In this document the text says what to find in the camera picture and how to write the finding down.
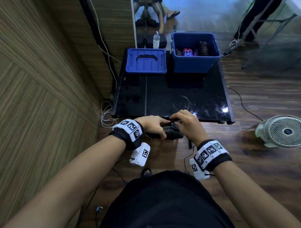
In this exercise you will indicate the person's right hand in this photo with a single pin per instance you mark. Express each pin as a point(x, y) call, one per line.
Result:
point(191, 126)

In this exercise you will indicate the person's left hand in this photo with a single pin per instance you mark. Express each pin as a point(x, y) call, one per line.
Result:
point(152, 125)

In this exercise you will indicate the blue plastic bin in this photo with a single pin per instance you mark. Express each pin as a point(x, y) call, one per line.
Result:
point(195, 64)

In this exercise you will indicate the person's right forearm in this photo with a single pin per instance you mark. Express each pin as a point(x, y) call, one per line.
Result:
point(254, 197)

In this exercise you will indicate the person's left forearm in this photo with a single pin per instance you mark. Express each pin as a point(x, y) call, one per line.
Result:
point(65, 185)

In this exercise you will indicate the person's left foot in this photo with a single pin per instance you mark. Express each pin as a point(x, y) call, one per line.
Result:
point(146, 172)

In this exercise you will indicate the blue bin lid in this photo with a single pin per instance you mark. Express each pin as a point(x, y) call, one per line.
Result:
point(136, 68)

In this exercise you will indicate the person's black clothing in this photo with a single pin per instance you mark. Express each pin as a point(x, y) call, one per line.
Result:
point(167, 202)

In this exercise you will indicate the black wristband with marker tags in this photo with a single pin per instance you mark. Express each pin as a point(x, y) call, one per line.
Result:
point(128, 134)
point(211, 153)

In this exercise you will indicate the black glossy low table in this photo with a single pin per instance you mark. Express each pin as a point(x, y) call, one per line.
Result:
point(160, 98)

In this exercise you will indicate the black charger plug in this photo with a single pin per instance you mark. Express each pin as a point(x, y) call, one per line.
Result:
point(227, 52)

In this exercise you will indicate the white water bottle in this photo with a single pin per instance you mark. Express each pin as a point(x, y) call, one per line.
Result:
point(156, 41)

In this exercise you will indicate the black pouch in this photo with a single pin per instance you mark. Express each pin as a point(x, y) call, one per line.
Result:
point(163, 41)

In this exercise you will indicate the white floor fan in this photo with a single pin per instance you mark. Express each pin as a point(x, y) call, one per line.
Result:
point(282, 131)

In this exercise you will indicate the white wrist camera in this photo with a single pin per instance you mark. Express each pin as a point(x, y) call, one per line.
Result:
point(140, 155)
point(197, 169)

